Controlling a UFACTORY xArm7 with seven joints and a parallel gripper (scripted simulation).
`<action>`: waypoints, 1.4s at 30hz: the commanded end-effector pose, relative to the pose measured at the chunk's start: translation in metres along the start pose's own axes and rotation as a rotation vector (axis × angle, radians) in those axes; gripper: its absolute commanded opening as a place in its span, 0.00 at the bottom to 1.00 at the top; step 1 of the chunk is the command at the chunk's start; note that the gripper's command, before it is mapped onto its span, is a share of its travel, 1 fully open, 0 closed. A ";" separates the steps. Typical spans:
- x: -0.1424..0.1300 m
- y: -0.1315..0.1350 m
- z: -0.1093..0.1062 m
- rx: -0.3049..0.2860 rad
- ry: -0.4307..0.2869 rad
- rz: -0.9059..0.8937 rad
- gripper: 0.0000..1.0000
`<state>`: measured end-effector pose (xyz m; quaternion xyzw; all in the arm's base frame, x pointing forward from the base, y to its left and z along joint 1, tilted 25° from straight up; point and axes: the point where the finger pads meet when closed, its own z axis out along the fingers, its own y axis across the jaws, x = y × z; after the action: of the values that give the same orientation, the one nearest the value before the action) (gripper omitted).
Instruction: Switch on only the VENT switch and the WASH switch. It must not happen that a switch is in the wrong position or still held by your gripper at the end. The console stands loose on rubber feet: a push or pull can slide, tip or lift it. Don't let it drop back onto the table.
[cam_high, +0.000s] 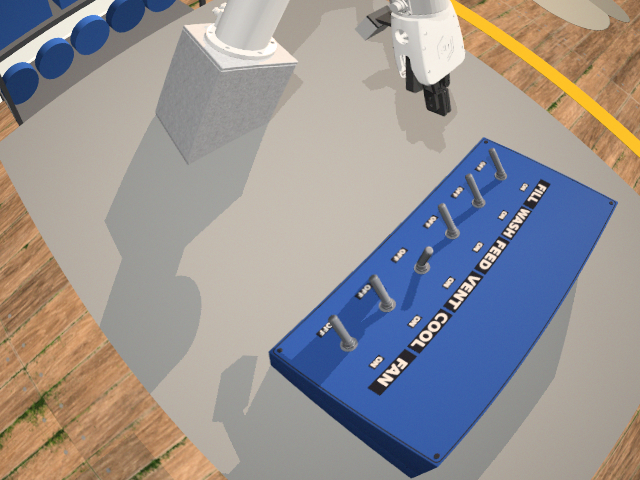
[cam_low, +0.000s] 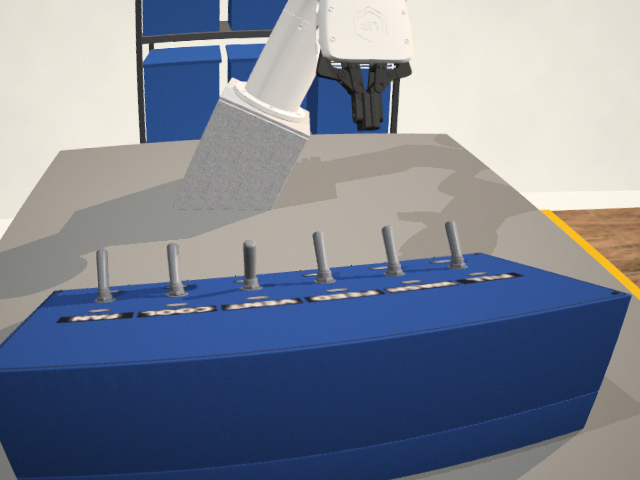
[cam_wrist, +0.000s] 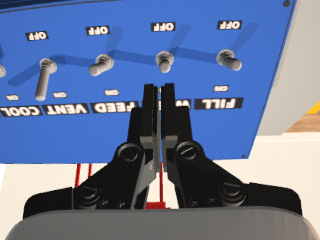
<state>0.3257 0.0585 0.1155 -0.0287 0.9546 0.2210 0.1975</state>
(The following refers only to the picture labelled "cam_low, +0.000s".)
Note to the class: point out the blue switch console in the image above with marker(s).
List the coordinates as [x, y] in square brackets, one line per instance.
[344, 373]

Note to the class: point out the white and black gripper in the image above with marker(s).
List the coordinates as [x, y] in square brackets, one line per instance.
[357, 34]

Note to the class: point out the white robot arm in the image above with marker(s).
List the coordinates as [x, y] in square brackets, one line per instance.
[286, 66]

